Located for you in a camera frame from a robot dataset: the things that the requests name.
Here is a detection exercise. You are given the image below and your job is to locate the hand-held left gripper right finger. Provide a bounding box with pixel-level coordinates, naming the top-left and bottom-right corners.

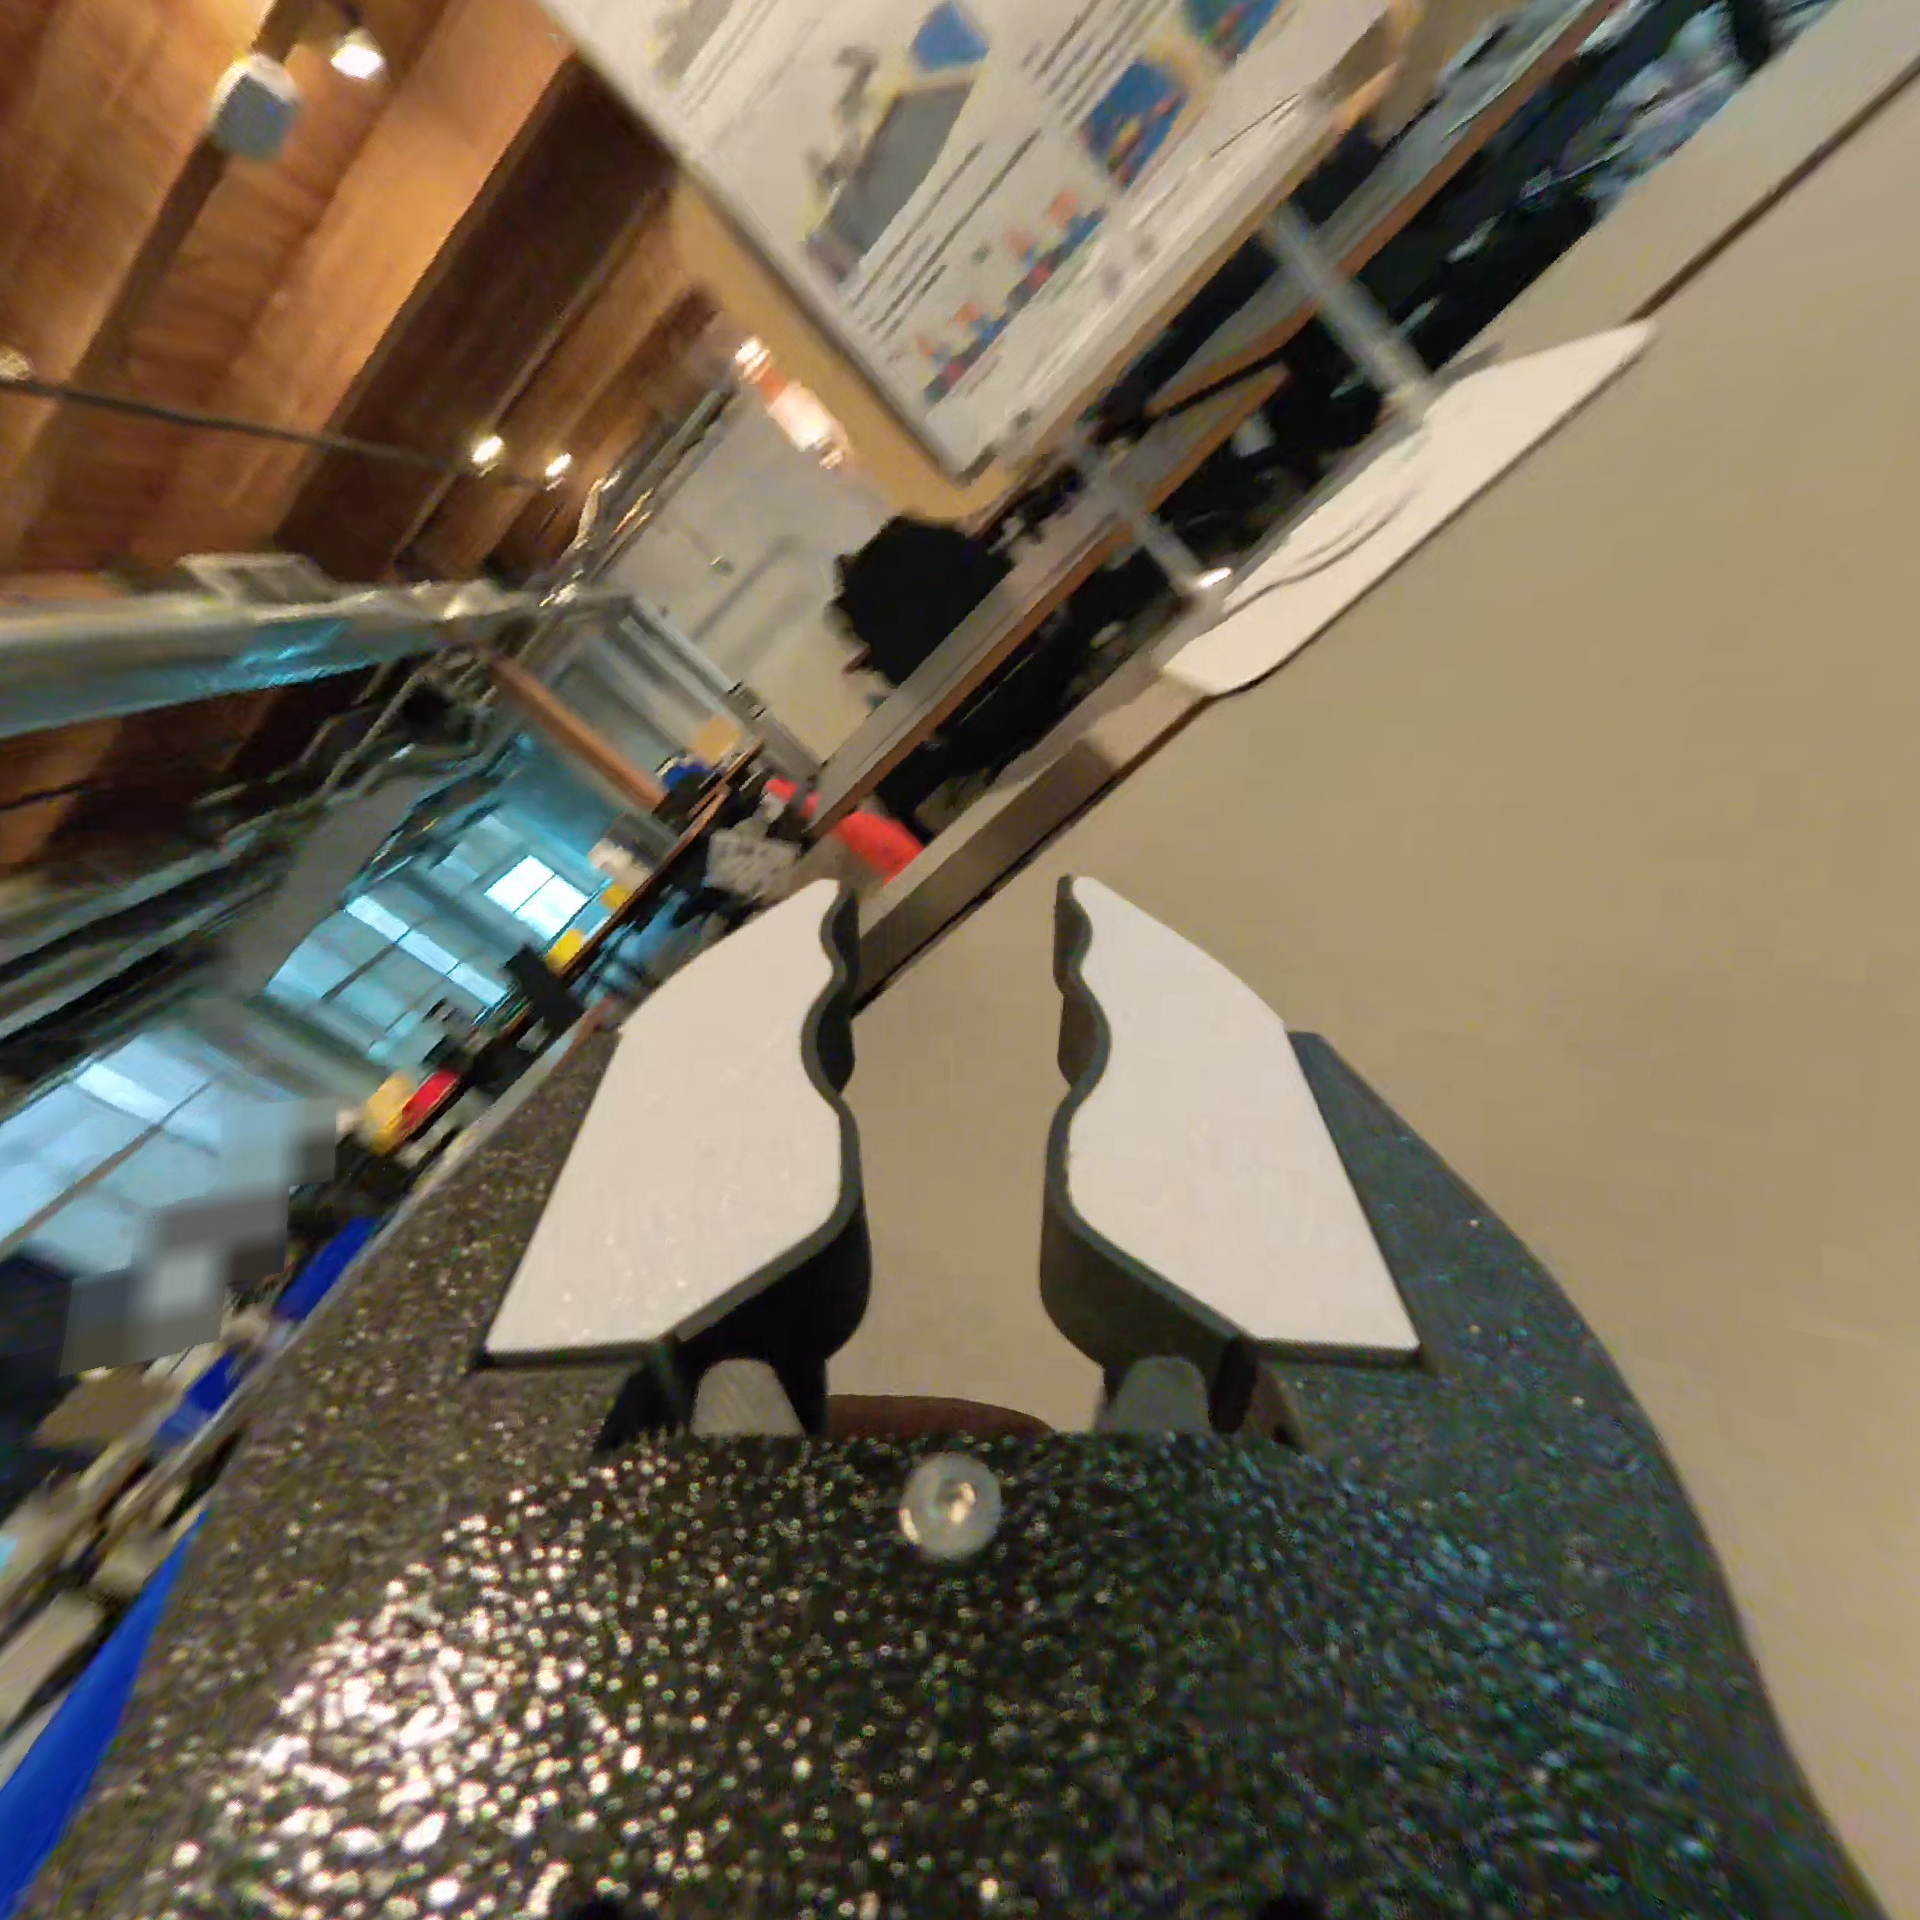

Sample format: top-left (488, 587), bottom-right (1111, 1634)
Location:
top-left (1040, 874), bottom-right (1424, 1432)

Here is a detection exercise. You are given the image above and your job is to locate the white ceiling sensor box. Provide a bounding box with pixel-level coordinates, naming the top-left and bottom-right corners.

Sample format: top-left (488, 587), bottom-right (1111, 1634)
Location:
top-left (207, 53), bottom-right (305, 164)

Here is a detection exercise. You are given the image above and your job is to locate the white board stand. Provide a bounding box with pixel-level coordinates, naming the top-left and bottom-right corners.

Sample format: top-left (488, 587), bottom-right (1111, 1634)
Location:
top-left (1081, 208), bottom-right (1653, 699)

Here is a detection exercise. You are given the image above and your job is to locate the instruction poster board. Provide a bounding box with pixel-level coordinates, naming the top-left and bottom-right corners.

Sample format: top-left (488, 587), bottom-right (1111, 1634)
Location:
top-left (539, 0), bottom-right (1403, 518)

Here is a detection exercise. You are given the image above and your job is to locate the silver ventilation duct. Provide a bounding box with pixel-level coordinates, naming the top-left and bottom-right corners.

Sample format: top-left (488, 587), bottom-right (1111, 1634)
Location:
top-left (0, 553), bottom-right (635, 741)

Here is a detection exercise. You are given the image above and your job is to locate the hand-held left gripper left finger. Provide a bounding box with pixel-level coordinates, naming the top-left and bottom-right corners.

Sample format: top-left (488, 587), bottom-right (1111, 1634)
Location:
top-left (480, 878), bottom-right (874, 1432)

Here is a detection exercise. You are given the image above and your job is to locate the orange traffic cone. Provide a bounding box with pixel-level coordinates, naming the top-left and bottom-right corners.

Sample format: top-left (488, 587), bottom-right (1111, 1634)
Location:
top-left (834, 807), bottom-right (928, 890)

